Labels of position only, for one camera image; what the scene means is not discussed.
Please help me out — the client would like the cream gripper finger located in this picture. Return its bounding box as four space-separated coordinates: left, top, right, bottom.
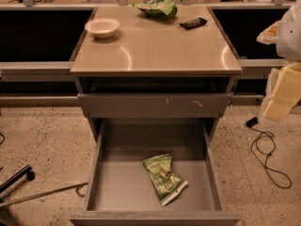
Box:
256 21 280 45
262 62 301 121

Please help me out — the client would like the green jalapeno chip bag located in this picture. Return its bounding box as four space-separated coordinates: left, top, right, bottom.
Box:
143 153 188 206

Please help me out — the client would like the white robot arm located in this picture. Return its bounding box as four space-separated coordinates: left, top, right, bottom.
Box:
257 0 301 121

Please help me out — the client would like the green chip bag on counter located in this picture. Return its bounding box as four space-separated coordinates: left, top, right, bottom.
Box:
135 0 177 17

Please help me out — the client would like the grey drawer cabinet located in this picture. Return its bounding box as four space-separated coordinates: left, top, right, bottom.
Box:
71 5 242 134

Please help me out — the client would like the closed top drawer front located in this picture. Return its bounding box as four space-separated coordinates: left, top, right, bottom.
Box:
78 93 230 119

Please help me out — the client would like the open middle drawer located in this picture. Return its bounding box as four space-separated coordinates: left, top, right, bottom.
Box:
71 119 240 226

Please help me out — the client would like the dark snack bar wrapper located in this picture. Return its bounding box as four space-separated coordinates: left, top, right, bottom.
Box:
180 18 207 30

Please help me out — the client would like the white bowl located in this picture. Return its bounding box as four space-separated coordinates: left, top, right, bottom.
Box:
85 18 120 39

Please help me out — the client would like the thin metal rod on floor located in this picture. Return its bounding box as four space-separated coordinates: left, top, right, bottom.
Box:
0 182 88 208

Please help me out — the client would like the black chair leg with caster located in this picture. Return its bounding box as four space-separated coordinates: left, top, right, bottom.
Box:
0 165 35 193

